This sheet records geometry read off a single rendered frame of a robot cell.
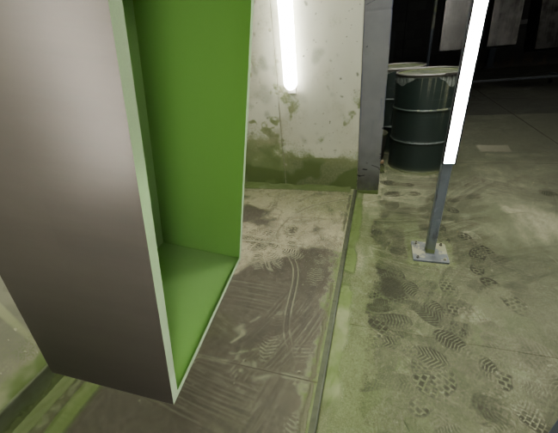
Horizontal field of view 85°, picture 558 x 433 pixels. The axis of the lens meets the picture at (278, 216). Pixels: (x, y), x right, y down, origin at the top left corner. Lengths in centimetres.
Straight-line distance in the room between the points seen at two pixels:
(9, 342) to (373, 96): 250
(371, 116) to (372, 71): 31
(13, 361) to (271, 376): 102
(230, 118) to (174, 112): 19
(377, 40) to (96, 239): 223
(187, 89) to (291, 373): 115
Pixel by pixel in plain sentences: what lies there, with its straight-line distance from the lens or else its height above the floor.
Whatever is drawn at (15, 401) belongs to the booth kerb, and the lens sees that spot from 168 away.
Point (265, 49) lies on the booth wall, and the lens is 264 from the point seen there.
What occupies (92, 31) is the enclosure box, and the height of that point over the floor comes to 127.
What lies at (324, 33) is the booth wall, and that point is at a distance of 253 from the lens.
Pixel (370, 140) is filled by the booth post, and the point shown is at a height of 48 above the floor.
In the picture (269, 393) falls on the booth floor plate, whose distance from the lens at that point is 139.
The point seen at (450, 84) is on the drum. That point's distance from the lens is 309.
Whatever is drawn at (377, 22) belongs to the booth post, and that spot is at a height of 128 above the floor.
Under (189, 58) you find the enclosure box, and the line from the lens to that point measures 105.
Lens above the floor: 124
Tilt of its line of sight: 30 degrees down
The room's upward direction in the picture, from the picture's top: 6 degrees counter-clockwise
